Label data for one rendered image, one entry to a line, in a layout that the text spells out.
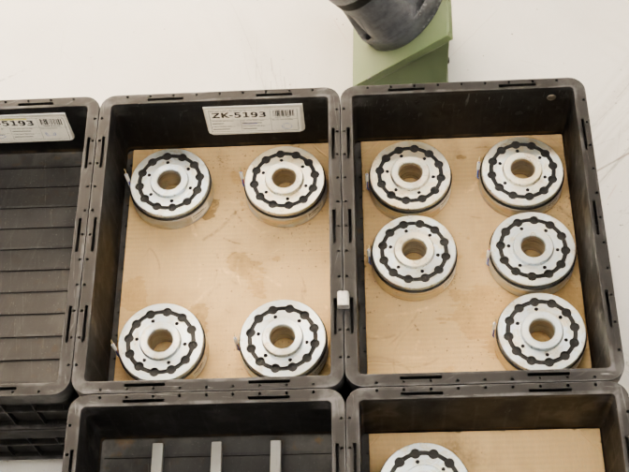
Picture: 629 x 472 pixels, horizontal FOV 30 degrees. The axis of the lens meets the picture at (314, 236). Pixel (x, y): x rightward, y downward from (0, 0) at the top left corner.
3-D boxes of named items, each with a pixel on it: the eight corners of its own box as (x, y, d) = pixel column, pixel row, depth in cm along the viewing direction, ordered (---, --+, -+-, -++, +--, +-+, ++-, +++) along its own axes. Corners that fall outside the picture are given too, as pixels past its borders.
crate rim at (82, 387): (105, 107, 149) (100, 95, 147) (340, 97, 148) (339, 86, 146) (74, 402, 130) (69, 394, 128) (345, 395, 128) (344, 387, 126)
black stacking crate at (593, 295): (344, 140, 156) (341, 90, 146) (570, 132, 154) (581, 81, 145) (350, 424, 137) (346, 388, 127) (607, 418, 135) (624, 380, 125)
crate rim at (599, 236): (341, 97, 148) (340, 86, 146) (580, 88, 146) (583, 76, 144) (345, 395, 128) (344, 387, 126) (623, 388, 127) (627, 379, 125)
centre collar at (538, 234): (507, 233, 142) (508, 231, 141) (548, 228, 142) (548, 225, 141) (517, 269, 139) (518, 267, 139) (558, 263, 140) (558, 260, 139)
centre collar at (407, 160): (387, 160, 148) (387, 157, 148) (427, 155, 148) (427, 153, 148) (392, 193, 146) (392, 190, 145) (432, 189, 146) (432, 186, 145)
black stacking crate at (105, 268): (122, 149, 158) (103, 99, 148) (342, 141, 156) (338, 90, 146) (95, 431, 138) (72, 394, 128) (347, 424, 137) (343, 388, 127)
